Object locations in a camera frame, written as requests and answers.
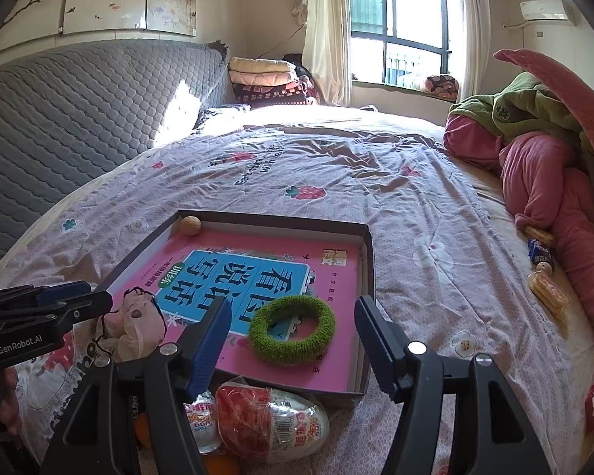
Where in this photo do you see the dark patterned folded blanket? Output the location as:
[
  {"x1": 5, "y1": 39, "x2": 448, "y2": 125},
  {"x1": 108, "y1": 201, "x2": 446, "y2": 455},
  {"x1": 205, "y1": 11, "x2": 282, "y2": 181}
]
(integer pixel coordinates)
[{"x1": 232, "y1": 80, "x2": 311, "y2": 106}]

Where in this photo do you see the blue candy wrapper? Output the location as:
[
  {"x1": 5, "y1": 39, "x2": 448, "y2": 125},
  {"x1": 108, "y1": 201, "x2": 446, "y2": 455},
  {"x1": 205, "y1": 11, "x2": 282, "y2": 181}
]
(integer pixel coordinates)
[{"x1": 528, "y1": 239, "x2": 554, "y2": 267}]

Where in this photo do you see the grey quilted headboard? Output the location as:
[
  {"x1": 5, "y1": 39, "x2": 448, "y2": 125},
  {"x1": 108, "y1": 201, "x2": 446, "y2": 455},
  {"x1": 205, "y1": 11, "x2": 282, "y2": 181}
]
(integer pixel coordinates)
[{"x1": 0, "y1": 40, "x2": 229, "y2": 270}]

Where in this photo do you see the dark floral pillow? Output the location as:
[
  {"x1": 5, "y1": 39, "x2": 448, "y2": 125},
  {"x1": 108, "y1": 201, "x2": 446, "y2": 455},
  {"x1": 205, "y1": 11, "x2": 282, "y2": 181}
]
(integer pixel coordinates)
[{"x1": 197, "y1": 104, "x2": 251, "y2": 130}]

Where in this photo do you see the pink quilt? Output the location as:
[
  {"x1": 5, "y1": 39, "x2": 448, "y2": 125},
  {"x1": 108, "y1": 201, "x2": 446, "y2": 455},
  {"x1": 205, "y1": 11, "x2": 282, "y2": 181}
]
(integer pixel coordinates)
[{"x1": 443, "y1": 49, "x2": 594, "y2": 357}]

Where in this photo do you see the green fuzzy hair scrunchie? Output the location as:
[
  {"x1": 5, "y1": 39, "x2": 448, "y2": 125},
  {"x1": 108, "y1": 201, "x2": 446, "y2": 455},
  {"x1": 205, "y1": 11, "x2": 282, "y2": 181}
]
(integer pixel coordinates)
[{"x1": 249, "y1": 295, "x2": 336, "y2": 366}]

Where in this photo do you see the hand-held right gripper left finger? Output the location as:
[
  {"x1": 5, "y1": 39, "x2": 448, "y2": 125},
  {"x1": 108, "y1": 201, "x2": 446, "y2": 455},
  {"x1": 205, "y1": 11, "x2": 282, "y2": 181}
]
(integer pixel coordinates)
[{"x1": 40, "y1": 297, "x2": 233, "y2": 475}]

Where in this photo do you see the cream folded blanket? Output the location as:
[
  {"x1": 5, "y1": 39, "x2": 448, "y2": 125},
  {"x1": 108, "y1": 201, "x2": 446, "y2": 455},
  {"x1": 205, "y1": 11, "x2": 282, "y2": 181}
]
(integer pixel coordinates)
[{"x1": 228, "y1": 57, "x2": 299, "y2": 85}]

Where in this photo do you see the person's left hand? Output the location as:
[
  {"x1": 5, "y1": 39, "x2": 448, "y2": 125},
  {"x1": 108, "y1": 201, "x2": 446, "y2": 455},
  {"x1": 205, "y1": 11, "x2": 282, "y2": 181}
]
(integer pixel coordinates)
[{"x1": 0, "y1": 369, "x2": 25, "y2": 439}]

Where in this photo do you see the red wrapped toy egg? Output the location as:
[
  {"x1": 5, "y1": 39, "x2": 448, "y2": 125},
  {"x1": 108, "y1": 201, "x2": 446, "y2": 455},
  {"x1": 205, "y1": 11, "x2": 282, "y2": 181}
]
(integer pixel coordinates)
[{"x1": 215, "y1": 380, "x2": 330, "y2": 465}]

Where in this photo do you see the green blanket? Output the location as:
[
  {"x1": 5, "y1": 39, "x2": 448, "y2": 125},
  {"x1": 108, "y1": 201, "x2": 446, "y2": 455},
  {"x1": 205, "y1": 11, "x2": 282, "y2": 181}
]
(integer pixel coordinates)
[{"x1": 448, "y1": 72, "x2": 594, "y2": 194}]

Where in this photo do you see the white air conditioner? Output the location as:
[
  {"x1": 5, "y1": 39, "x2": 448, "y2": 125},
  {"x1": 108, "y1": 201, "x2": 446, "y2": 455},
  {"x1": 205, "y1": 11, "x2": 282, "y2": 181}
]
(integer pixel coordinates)
[{"x1": 520, "y1": 0, "x2": 576, "y2": 23}]

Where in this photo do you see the painted wall cabinet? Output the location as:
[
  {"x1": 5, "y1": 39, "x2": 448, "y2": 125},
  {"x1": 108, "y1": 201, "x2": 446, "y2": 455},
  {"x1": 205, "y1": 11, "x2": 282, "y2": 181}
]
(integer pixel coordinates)
[{"x1": 0, "y1": 0, "x2": 200, "y2": 56}]

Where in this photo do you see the shallow grey cardboard box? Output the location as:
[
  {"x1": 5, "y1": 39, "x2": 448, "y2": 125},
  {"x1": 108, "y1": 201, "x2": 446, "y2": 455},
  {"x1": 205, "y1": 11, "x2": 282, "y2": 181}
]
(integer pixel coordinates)
[{"x1": 96, "y1": 210, "x2": 377, "y2": 409}]

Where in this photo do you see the orange mandarin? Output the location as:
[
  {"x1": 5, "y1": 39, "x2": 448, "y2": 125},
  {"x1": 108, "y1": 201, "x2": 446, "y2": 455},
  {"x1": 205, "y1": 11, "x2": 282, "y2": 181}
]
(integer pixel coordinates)
[
  {"x1": 135, "y1": 413, "x2": 154, "y2": 452},
  {"x1": 203, "y1": 455, "x2": 242, "y2": 475}
]

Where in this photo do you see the dark framed window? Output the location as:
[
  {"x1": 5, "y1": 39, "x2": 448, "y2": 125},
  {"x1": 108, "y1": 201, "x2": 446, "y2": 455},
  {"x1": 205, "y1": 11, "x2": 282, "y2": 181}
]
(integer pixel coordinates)
[{"x1": 348, "y1": 0, "x2": 459, "y2": 91}]

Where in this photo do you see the white toy egg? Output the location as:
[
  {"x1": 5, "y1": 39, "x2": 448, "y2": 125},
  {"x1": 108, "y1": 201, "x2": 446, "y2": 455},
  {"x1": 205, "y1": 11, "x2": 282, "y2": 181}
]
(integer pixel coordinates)
[{"x1": 184, "y1": 390, "x2": 225, "y2": 454}]

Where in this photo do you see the pink picture book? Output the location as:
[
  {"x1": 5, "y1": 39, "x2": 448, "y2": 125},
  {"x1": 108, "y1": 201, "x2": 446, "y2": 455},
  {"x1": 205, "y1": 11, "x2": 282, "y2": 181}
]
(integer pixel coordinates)
[{"x1": 111, "y1": 228, "x2": 360, "y2": 391}]

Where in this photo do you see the yellow corn snack packet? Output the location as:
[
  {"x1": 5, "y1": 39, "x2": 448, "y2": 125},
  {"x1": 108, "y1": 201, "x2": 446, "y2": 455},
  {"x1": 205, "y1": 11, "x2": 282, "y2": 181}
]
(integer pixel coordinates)
[
  {"x1": 528, "y1": 272, "x2": 571, "y2": 315},
  {"x1": 525, "y1": 226, "x2": 558, "y2": 248}
]

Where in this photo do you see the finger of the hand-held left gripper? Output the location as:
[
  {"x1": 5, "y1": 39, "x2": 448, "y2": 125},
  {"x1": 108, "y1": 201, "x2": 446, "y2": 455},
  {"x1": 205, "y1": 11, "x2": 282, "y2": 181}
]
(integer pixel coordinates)
[
  {"x1": 0, "y1": 291, "x2": 114, "y2": 327},
  {"x1": 0, "y1": 281, "x2": 92, "y2": 315}
]

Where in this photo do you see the patterned blanket roll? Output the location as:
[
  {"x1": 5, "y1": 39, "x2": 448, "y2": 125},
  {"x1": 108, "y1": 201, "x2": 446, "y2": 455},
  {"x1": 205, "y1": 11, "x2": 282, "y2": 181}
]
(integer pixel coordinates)
[{"x1": 425, "y1": 74, "x2": 459, "y2": 98}]

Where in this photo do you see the dark clothing pile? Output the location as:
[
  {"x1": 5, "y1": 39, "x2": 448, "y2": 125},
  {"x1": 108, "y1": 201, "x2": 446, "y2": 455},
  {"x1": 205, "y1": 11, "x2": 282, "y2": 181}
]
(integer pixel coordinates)
[{"x1": 283, "y1": 53, "x2": 318, "y2": 87}]

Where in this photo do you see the cream curtain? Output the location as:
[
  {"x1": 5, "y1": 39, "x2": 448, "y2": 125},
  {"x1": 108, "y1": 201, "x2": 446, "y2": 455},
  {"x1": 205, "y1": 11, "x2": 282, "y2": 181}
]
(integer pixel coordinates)
[
  {"x1": 457, "y1": 0, "x2": 492, "y2": 103},
  {"x1": 301, "y1": 0, "x2": 353, "y2": 107}
]

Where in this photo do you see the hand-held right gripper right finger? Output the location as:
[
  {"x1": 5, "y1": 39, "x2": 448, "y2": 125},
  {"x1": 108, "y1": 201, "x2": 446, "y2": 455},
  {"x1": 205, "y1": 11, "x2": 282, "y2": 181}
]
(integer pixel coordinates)
[{"x1": 354, "y1": 295, "x2": 550, "y2": 475}]

